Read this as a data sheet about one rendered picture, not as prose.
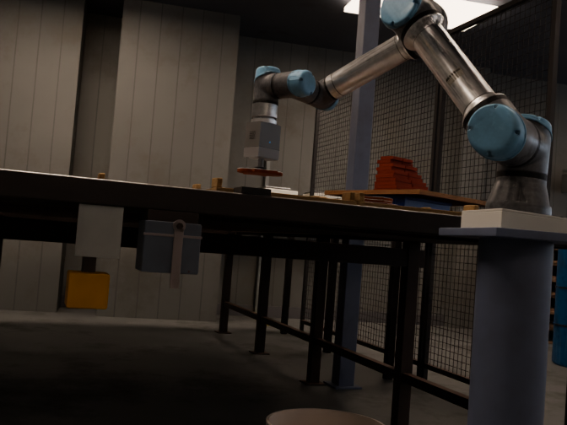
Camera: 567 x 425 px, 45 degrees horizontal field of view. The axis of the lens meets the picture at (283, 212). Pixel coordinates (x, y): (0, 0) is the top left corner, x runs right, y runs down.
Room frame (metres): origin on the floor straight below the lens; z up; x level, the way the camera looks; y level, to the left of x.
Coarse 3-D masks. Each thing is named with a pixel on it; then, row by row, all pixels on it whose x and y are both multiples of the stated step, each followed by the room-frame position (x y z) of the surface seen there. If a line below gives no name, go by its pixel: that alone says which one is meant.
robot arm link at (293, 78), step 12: (288, 72) 1.91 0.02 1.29; (300, 72) 1.87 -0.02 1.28; (276, 84) 1.91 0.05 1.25; (288, 84) 1.88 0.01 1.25; (300, 84) 1.86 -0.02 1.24; (312, 84) 1.90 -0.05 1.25; (276, 96) 1.94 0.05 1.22; (288, 96) 1.92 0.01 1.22; (300, 96) 1.90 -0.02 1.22; (312, 96) 1.94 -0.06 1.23
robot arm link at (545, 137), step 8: (528, 120) 1.56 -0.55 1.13; (536, 120) 1.56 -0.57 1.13; (544, 120) 1.57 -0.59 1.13; (536, 128) 1.53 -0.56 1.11; (544, 128) 1.57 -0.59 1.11; (544, 136) 1.56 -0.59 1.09; (552, 136) 1.59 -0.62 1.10; (544, 144) 1.56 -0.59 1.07; (536, 152) 1.53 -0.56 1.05; (544, 152) 1.56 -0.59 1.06; (528, 160) 1.54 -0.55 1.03; (536, 160) 1.56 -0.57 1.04; (544, 160) 1.57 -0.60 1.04; (504, 168) 1.59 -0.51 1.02; (512, 168) 1.57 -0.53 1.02; (520, 168) 1.56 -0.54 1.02; (528, 168) 1.56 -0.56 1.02; (536, 168) 1.56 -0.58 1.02; (544, 168) 1.57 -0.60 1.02
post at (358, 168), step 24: (360, 0) 4.00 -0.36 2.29; (360, 24) 3.98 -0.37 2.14; (360, 48) 3.96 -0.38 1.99; (360, 96) 3.93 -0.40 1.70; (360, 120) 3.94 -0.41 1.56; (360, 144) 3.94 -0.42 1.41; (360, 168) 3.95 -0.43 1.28; (360, 240) 3.96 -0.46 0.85; (360, 264) 3.96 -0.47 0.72; (336, 336) 4.00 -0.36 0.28; (336, 360) 3.98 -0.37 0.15; (336, 384) 3.96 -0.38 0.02
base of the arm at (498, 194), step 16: (496, 176) 1.62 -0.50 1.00; (512, 176) 1.57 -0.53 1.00; (528, 176) 1.56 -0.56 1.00; (544, 176) 1.57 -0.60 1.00; (496, 192) 1.59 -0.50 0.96; (512, 192) 1.56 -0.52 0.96; (528, 192) 1.55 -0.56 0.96; (544, 192) 1.57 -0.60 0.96; (512, 208) 1.55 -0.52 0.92; (528, 208) 1.54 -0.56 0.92; (544, 208) 1.55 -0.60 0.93
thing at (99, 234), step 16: (80, 208) 1.54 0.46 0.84; (96, 208) 1.55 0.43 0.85; (112, 208) 1.56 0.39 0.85; (80, 224) 1.54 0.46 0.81; (96, 224) 1.55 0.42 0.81; (112, 224) 1.56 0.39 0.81; (80, 240) 1.54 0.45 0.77; (96, 240) 1.55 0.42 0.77; (112, 240) 1.57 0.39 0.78; (96, 256) 1.55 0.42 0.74; (112, 256) 1.57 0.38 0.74
